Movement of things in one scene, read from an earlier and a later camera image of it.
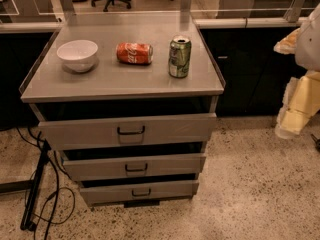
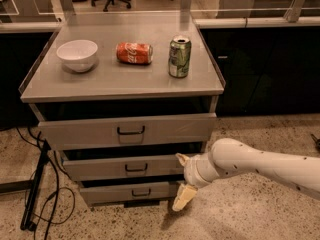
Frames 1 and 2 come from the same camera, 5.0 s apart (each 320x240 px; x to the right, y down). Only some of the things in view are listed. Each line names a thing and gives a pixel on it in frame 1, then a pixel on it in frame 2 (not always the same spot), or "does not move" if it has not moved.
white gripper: [309, 45] -> [191, 171]
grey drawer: [172, 164] does not move
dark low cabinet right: [254, 73] does not move
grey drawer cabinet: [129, 107] does not move
